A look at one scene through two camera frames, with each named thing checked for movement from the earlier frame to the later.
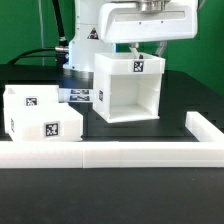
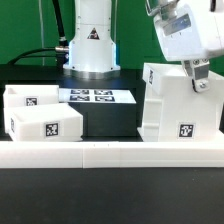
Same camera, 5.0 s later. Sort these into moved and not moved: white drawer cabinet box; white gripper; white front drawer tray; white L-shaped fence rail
Moved: white drawer cabinet box; white gripper
Not moved: white L-shaped fence rail; white front drawer tray
